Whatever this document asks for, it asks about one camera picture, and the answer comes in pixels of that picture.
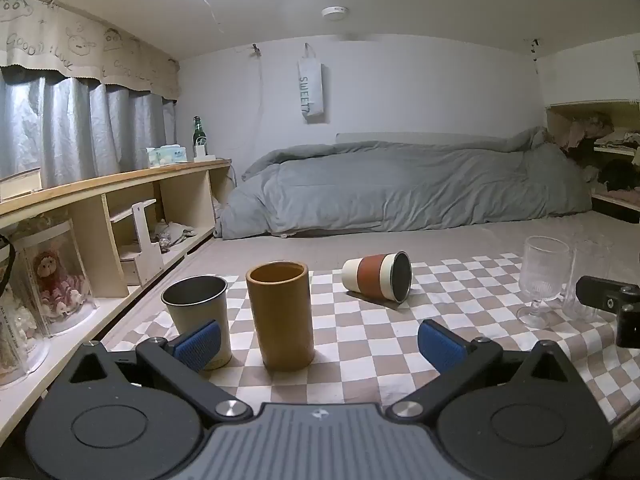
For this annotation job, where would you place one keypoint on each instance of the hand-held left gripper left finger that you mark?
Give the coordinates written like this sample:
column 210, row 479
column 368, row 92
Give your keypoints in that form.
column 199, row 344

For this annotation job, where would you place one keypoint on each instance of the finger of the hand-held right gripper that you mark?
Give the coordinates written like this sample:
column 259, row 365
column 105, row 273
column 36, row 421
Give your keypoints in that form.
column 602, row 294

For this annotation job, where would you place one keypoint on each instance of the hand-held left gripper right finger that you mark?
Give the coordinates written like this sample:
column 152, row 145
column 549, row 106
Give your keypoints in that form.
column 439, row 344

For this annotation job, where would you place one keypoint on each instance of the white cup with rust sleeve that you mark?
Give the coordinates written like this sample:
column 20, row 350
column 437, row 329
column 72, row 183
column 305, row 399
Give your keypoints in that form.
column 372, row 272

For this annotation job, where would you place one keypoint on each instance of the grey metal cup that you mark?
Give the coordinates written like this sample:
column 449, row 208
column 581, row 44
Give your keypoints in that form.
column 192, row 305

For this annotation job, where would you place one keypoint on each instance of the tall mustard cylindrical cup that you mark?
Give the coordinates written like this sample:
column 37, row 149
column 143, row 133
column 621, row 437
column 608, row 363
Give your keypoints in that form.
column 280, row 310

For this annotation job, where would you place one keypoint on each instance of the clear glass tumbler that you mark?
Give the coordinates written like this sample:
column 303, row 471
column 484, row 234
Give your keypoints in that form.
column 587, row 265

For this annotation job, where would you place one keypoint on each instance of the clear stemmed glass goblet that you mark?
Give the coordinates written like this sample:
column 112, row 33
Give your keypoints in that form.
column 545, row 270

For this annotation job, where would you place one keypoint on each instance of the brown white checkered cloth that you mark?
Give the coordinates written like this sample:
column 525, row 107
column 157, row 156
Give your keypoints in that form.
column 350, row 340

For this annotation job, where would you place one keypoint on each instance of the grey plush toy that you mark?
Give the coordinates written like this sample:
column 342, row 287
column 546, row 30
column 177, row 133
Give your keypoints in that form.
column 172, row 234

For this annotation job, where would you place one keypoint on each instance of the small wooden stand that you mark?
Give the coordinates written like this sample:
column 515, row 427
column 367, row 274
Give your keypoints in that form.
column 145, row 240

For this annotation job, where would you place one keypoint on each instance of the wooden shelf with clothes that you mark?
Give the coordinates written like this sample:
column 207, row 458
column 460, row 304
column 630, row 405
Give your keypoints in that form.
column 610, row 160

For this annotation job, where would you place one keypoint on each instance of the taupe bed sheet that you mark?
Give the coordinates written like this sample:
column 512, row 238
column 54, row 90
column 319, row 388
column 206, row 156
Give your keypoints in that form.
column 310, row 247

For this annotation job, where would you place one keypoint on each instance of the doll in clear case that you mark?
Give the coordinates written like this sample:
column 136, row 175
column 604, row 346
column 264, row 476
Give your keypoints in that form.
column 52, row 275

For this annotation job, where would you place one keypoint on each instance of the grey duvet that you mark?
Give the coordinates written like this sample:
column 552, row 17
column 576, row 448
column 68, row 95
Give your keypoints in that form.
column 400, row 185

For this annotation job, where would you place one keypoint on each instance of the clear case with white flowers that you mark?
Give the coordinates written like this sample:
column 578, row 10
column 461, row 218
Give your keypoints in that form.
column 17, row 330

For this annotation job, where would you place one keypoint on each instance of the long wooden shelf unit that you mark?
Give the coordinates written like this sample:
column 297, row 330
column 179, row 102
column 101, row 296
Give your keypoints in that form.
column 90, row 195

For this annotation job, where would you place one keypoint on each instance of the pale green tissue pack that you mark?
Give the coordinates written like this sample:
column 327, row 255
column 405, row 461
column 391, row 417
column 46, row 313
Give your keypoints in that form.
column 167, row 155

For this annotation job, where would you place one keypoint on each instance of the small white charger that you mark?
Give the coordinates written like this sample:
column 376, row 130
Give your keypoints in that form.
column 200, row 151

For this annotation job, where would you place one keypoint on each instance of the green glass bottle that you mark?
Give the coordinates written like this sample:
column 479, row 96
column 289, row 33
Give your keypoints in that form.
column 199, row 132

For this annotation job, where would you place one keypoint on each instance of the thick book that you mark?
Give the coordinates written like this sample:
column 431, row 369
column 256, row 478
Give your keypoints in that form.
column 20, row 184

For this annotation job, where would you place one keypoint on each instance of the grey curtain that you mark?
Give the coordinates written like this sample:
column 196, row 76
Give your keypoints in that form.
column 80, row 130

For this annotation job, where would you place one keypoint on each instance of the white hanging fabric bag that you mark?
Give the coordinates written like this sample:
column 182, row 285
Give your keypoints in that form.
column 311, row 87

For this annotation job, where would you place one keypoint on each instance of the beige printed curtain valance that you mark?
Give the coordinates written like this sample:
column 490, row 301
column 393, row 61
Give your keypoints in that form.
column 75, row 45

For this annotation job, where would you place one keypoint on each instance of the white smoke detector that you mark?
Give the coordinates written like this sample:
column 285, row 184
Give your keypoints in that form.
column 335, row 12

